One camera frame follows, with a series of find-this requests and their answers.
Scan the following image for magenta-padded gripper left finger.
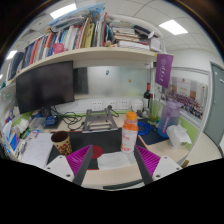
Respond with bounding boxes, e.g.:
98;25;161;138
44;144;94;187

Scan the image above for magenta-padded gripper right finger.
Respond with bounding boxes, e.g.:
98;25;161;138
133;144;183;186

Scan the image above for orange-capped drink bottle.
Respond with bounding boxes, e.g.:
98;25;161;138
120;111;139;154

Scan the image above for purple translucent water jug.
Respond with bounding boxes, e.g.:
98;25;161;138
157;98;183;139

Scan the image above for floral patterned paper cup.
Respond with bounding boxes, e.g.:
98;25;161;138
50;130;73;157

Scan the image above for white handwritten paper sheet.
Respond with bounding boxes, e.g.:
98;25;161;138
21;132;54;169

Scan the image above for dark blue desk mat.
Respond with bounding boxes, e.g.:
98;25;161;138
136;118;174;146

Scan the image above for crumpled white tissue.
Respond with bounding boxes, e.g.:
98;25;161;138
165;123;193;150

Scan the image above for flat round red coaster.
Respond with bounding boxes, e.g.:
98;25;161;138
90;144;104;160

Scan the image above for black red-edged desk mat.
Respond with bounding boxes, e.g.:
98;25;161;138
46;127;148;171

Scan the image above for small blue box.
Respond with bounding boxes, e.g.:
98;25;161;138
44;114;60;128

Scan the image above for small white paper napkin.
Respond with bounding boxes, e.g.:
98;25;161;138
96;150;132;171

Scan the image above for clear plastic box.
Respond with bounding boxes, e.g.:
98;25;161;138
29;117;46;131

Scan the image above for grey metal laptop stand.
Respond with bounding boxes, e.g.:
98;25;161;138
81;108;119;134

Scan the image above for green tinted glass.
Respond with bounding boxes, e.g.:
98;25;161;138
148;99;161;124

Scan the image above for white tissue pack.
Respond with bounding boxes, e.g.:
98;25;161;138
14;118;30;134

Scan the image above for white round jar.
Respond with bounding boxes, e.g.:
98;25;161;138
130;98;144;113

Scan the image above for dark wine bottle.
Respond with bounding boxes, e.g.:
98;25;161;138
142;82;152;111

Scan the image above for group photo poster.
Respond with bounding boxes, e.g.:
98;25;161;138
166;76;208;121

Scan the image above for grey door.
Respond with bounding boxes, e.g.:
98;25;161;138
203;61;224;148

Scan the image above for black computer monitor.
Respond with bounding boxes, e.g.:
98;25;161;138
15;60;76;115

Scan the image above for purple hanging pennant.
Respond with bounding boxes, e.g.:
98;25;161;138
154;53;175;89

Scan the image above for coiled blue cable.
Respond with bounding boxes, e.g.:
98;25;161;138
137;120;153;136

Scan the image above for tangled black cables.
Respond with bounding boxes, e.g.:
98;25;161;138
49;106;88;132

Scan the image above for white wall socket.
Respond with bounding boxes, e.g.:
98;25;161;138
105;99;118;110
119;98;130;109
91;99;104;112

